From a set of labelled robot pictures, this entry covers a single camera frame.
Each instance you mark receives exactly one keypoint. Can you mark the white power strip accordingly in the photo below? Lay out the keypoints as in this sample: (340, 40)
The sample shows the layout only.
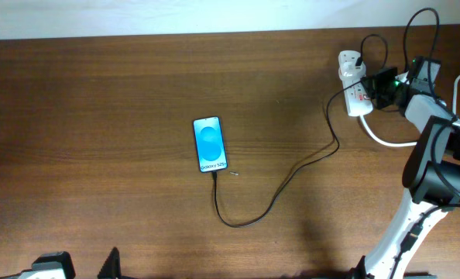
(356, 100)

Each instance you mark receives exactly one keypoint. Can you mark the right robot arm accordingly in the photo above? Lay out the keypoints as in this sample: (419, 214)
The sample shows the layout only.
(431, 176)

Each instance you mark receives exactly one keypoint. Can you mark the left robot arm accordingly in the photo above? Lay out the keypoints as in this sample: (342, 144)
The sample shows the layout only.
(59, 265)

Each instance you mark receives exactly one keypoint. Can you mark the white USB charger adapter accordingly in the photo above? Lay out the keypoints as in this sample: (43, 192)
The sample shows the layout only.
(348, 71)

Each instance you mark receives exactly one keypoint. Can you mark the blue Samsung Galaxy smartphone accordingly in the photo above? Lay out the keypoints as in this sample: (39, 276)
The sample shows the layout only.
(211, 153)

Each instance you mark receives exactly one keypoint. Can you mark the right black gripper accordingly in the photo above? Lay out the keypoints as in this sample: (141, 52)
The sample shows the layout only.
(371, 81)

